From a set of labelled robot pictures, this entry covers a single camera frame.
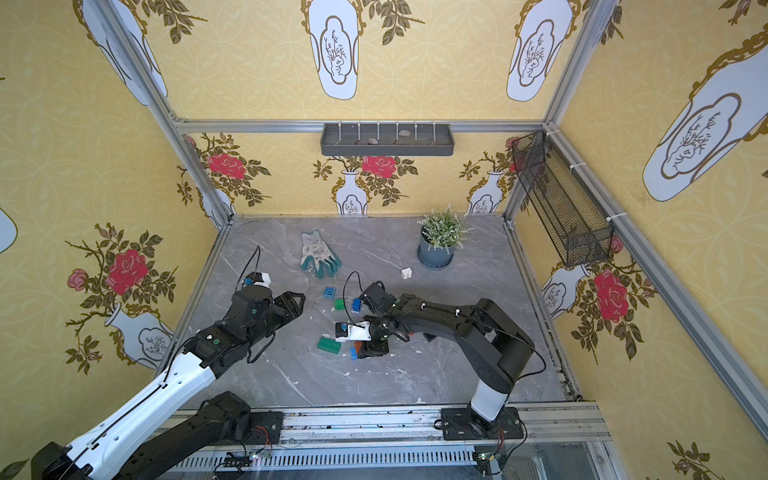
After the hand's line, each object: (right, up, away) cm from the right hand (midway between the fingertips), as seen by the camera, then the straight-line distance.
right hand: (362, 347), depth 85 cm
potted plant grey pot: (+25, +33, +8) cm, 42 cm away
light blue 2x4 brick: (-2, -1, -2) cm, 3 cm away
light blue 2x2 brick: (-12, +14, +12) cm, 22 cm away
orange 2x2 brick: (-1, +2, -4) cm, 4 cm away
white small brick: (+14, +20, +16) cm, 29 cm away
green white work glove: (-18, +26, +21) cm, 38 cm away
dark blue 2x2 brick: (-3, +10, +12) cm, 16 cm away
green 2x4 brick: (-10, 0, +2) cm, 10 cm away
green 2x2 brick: (-9, +10, +13) cm, 18 cm away
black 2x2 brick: (+20, +2, +3) cm, 20 cm away
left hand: (-15, +15, -7) cm, 22 cm away
